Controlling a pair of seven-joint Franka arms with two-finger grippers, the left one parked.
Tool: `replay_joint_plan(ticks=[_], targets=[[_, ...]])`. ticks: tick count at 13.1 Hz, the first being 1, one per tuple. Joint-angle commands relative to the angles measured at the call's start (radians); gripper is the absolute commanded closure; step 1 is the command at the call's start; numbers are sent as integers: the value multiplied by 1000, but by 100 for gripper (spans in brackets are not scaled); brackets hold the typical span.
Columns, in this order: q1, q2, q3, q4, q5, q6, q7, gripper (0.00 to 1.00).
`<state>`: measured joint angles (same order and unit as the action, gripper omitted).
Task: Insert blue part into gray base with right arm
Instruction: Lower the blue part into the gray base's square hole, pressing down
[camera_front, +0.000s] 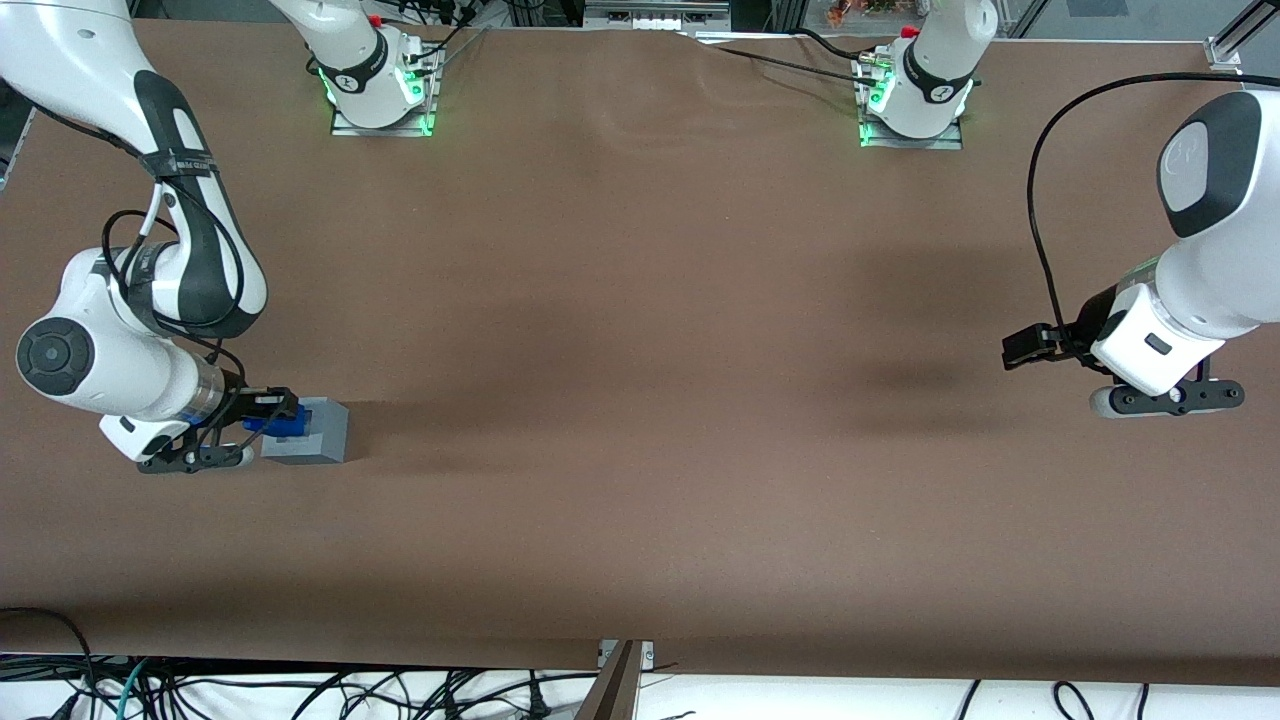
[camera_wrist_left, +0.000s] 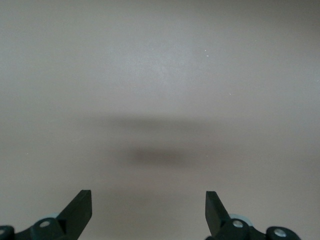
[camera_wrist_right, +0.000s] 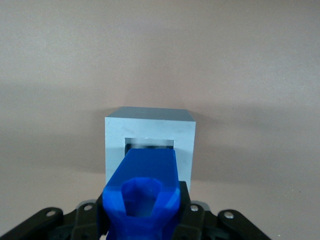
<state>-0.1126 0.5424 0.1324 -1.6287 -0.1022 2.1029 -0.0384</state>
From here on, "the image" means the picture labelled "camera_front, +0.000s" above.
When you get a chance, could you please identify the brown table cover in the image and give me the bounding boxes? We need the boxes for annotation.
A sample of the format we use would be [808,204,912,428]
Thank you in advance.
[0,15,1280,687]

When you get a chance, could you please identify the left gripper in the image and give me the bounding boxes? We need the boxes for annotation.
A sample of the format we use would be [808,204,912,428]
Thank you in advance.
[1003,283,1226,396]

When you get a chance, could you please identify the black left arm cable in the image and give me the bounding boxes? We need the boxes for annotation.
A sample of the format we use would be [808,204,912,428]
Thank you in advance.
[1027,72,1280,351]

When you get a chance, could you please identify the white terminal strip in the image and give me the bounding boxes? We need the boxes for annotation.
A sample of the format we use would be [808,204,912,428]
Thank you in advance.
[585,0,731,31]

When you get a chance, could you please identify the black looped floor cable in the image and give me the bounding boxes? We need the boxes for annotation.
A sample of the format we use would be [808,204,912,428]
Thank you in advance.
[0,606,97,720]

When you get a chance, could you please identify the blue plastic part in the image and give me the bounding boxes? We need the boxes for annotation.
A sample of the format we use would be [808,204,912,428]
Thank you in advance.
[243,404,312,442]

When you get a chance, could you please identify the black floor cable bundle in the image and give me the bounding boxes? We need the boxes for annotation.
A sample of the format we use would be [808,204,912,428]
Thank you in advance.
[150,665,561,720]

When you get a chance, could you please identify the black white right arm cable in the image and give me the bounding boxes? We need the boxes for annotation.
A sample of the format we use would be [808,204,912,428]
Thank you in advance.
[103,185,247,396]

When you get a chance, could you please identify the teal floor cable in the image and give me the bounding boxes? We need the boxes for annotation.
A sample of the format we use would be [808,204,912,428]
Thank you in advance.
[113,658,151,720]

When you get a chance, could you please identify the gray square base block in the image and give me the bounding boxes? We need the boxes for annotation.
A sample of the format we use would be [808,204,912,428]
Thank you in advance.
[261,397,350,465]

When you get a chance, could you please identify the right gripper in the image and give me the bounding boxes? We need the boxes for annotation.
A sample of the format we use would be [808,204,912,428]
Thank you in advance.
[98,385,299,461]

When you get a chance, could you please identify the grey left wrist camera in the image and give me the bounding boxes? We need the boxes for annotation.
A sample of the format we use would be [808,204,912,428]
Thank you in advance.
[1090,378,1246,419]

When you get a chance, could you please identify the aluminium profile beam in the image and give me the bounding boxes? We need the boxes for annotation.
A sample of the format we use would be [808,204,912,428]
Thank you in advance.
[575,640,656,720]

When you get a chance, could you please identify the black cable across cover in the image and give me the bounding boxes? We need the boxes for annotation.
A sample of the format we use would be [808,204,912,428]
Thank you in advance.
[690,28,881,86]

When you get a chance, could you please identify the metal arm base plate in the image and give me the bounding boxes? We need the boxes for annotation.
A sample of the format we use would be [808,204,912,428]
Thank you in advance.
[855,50,966,151]
[330,38,442,138]

